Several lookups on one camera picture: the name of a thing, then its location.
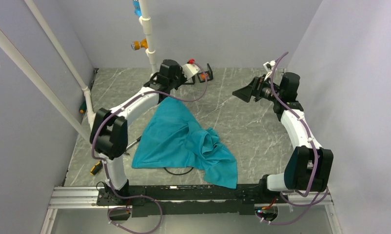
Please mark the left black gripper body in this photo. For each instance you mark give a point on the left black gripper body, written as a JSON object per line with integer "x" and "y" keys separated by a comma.
{"x": 180, "y": 77}

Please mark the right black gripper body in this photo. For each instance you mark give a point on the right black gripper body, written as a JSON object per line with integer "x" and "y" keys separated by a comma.
{"x": 261, "y": 84}

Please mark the black square frame holder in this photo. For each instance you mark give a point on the black square frame holder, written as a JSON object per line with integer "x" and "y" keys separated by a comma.
{"x": 208, "y": 71}

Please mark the teal t-shirt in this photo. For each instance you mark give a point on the teal t-shirt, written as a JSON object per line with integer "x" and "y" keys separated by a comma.
{"x": 173, "y": 138}

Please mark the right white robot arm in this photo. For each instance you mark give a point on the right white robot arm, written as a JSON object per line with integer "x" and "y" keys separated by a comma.
{"x": 309, "y": 166}

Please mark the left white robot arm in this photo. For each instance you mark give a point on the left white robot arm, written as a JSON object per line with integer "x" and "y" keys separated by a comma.
{"x": 109, "y": 134}

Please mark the orange flashlight on pipe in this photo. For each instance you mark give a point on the orange flashlight on pipe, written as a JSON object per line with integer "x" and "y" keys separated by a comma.
{"x": 136, "y": 45}

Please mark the blue fitting on pipe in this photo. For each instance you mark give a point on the blue fitting on pipe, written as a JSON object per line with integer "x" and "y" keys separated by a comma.
{"x": 137, "y": 9}

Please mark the yellow black screwdriver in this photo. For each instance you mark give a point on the yellow black screwdriver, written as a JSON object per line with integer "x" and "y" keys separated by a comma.
{"x": 96, "y": 168}

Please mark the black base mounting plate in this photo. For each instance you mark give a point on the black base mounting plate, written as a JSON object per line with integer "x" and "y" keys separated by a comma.
{"x": 153, "y": 207}

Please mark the white PVC pipe stand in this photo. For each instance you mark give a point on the white PVC pipe stand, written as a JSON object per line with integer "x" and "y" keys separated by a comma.
{"x": 85, "y": 29}

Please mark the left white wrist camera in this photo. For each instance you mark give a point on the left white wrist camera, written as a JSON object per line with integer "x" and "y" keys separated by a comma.
{"x": 190, "y": 69}

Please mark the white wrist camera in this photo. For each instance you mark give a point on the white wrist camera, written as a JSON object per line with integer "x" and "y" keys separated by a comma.
{"x": 268, "y": 66}
{"x": 190, "y": 69}

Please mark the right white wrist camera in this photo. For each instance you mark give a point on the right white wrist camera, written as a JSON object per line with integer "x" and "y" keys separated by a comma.
{"x": 268, "y": 66}

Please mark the aluminium rail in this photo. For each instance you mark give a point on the aluminium rail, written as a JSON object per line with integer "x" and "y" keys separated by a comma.
{"x": 88, "y": 197}

